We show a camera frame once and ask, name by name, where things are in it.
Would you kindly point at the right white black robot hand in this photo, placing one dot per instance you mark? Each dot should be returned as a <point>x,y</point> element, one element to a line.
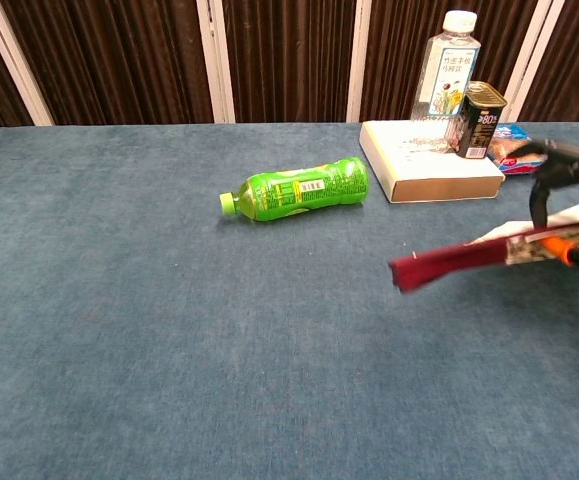
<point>564,167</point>

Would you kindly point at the white red folding fan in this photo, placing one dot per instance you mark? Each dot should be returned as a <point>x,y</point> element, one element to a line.
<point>439,267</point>

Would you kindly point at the dark brown curtain backdrop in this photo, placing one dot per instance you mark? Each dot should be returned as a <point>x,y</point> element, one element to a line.
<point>119,60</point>

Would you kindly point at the blue red snack bag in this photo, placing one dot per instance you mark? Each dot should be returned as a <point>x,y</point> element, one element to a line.
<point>506,150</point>

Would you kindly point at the black gold tin can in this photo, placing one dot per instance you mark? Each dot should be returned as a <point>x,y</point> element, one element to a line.
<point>481,130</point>

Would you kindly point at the white flat cardboard box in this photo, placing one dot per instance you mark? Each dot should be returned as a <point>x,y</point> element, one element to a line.
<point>419,170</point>

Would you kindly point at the clear plastic water bottle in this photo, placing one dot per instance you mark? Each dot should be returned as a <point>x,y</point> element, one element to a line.
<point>444,70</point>

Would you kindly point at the green plastic tea bottle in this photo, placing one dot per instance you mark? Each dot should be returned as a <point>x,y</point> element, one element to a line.
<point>304,190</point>

